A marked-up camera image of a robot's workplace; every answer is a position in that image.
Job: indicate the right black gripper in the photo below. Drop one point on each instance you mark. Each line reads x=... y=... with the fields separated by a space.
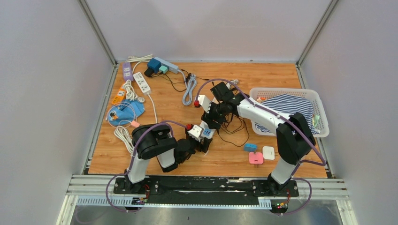
x=209 y=120

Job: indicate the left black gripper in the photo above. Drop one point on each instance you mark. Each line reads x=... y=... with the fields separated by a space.
x=205 y=142

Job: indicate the white power strip blue USB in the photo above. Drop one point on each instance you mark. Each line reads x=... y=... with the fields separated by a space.
x=206 y=131

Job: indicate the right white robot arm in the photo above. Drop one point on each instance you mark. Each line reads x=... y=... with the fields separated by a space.
x=294 y=137

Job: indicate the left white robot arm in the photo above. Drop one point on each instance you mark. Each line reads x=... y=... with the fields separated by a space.
x=157 y=140

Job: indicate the small blue charger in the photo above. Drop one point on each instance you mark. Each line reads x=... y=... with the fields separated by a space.
x=249 y=147

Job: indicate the pink square charger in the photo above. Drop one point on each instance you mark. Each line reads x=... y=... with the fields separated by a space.
x=255 y=158

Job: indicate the white square charger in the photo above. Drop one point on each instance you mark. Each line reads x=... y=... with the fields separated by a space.
x=268 y=153

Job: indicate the light blue power strip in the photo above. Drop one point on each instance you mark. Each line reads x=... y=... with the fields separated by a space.
x=171 y=67

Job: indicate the striped blue white cloth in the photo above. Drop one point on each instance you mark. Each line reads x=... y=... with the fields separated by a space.
x=291 y=104

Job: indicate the dark blue cube adapter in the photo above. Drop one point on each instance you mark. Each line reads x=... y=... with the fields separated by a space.
x=153 y=66

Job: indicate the orange power strip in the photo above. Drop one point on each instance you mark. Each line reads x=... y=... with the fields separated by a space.
x=119 y=97

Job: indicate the purple power strip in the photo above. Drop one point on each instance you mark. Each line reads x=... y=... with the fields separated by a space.
x=127 y=72

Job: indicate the white plastic basket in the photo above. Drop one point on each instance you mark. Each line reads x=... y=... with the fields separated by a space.
x=319 y=120

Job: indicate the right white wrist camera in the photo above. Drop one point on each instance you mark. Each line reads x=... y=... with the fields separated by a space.
x=205 y=103

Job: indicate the black charger with cable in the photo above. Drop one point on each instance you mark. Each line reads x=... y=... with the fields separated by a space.
x=234 y=131

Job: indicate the black mounting rail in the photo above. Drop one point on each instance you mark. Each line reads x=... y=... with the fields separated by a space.
x=204 y=190

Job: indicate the white power strip with cord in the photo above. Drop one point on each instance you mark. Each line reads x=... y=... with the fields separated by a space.
x=142 y=83

